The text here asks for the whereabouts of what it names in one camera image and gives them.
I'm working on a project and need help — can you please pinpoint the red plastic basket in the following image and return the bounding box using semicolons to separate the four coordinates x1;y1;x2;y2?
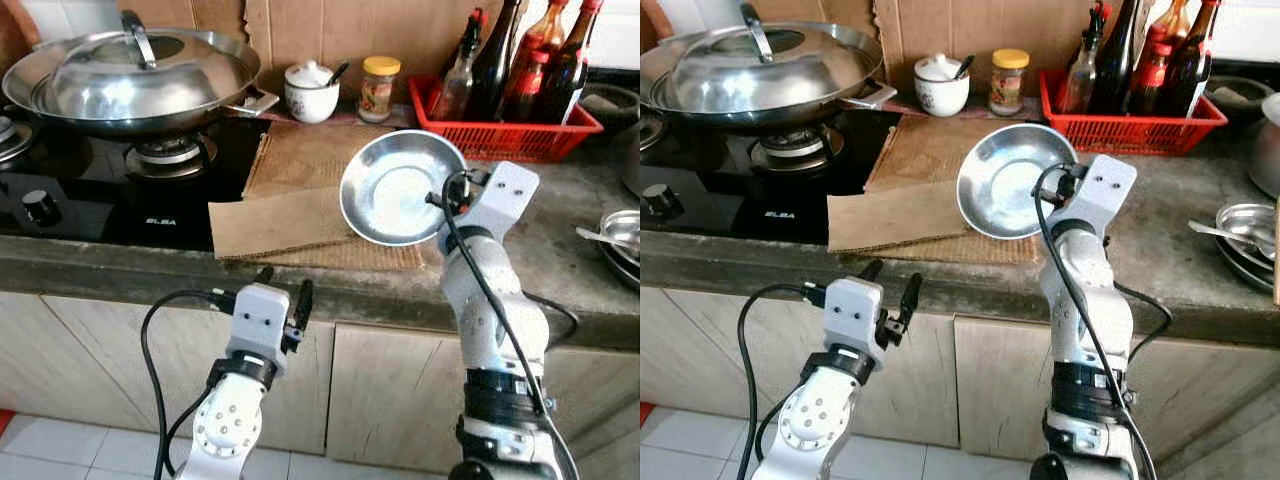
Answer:
1038;68;1229;156
408;73;604;164

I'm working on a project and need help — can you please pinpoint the light wood cabinet door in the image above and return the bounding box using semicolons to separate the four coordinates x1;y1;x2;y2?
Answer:
20;290;336;459
0;290;151;431
325;318;641;473
640;285;956;453
950;312;1280;471

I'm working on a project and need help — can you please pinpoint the brown cardboard mat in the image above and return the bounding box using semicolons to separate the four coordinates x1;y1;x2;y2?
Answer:
828;115;1079;267
208;122;453;273

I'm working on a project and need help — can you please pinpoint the small clear bottle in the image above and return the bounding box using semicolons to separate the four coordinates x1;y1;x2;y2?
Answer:
432;10;488;121
1063;3;1111;113

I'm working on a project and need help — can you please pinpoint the small red cap bottle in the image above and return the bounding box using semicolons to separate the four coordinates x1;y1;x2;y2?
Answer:
1128;42;1173;114
497;50;551;123

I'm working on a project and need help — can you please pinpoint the yellow lid glass jar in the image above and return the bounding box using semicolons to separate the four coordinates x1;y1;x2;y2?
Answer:
988;48;1031;117
360;56;403;124

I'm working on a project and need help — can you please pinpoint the tall dark sauce bottle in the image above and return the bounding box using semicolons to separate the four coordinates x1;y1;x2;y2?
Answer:
470;0;528;123
1090;0;1151;114

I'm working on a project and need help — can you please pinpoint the steel spoon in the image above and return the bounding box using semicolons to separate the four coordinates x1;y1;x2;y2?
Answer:
1188;220;1251;246
577;227;641;251

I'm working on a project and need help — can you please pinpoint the black gas stove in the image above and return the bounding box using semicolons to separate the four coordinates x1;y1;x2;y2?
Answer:
0;108;271;251
640;105;901;246

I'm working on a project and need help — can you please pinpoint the white ceramic pot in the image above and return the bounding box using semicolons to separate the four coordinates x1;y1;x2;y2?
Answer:
283;60;343;124
913;53;971;118

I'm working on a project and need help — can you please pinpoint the dark red-neck sauce bottle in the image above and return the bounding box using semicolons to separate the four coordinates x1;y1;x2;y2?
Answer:
540;0;606;126
1165;0;1223;116

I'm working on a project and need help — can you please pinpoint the steel bowl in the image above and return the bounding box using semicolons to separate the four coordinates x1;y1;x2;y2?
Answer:
1217;203;1280;261
600;208;641;263

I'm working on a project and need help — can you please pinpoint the small dark bowl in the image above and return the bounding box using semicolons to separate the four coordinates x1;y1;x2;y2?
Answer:
1205;75;1276;126
580;83;641;131

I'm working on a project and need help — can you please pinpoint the amber sauce bottle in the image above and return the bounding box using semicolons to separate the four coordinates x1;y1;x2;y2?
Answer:
512;0;573;101
1140;0;1193;91

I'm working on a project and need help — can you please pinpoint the steel wok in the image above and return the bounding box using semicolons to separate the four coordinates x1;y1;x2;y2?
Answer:
0;28;283;141
640;22;901;133

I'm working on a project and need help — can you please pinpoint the aluminium pot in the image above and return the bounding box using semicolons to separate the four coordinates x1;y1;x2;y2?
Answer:
1248;92;1280;199

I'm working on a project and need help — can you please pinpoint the steel wok lid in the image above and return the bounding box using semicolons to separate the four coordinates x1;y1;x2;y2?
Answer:
665;3;873;116
45;10;258;123

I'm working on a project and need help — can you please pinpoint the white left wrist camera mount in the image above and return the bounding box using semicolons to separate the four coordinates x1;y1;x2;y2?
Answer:
228;283;292;376
825;278;889;369

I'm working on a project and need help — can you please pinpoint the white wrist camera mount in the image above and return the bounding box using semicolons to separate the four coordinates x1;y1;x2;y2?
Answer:
468;162;541;248
1073;155;1139;239
228;283;292;376
825;278;889;369

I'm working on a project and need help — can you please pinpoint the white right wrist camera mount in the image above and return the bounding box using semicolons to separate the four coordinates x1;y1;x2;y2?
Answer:
468;162;541;248
1073;155;1139;239

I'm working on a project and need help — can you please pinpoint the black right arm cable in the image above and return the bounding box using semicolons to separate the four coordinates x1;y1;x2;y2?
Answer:
1035;165;1161;480
525;290;581;346
440;170;581;480
1112;280;1173;351

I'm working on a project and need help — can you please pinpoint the brown cardboard wall sheet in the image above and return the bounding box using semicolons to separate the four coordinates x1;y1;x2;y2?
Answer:
875;0;1161;73
120;0;521;79

